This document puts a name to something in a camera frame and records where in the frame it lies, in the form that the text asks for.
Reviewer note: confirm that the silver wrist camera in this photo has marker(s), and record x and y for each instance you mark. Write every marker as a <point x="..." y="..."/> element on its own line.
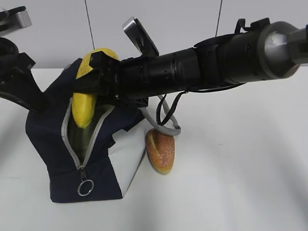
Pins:
<point x="13" y="20"/>
<point x="139" y="37"/>

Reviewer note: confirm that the green lidded glass container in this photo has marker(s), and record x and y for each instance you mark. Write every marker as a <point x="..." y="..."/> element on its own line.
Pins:
<point x="79" y="138"/>

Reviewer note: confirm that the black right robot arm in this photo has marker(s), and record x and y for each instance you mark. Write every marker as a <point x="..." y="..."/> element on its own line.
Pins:
<point x="259" y="52"/>

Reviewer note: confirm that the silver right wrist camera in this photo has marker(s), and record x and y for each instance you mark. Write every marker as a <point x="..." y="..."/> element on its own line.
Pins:
<point x="139" y="37"/>

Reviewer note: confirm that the navy insulated lunch bag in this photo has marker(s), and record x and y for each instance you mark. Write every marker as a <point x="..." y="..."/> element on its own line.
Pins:
<point x="115" y="151"/>

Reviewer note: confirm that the brown bread roll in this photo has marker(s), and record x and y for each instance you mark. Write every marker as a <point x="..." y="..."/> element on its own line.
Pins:
<point x="160" y="150"/>

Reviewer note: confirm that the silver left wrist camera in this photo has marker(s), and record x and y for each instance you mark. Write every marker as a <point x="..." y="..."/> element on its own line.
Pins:
<point x="13" y="20"/>

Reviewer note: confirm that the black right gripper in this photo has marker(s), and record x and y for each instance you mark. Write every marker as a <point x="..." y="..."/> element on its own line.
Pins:
<point x="105" y="80"/>

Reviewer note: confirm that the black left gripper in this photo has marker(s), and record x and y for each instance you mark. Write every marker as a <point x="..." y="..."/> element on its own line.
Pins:
<point x="16" y="78"/>

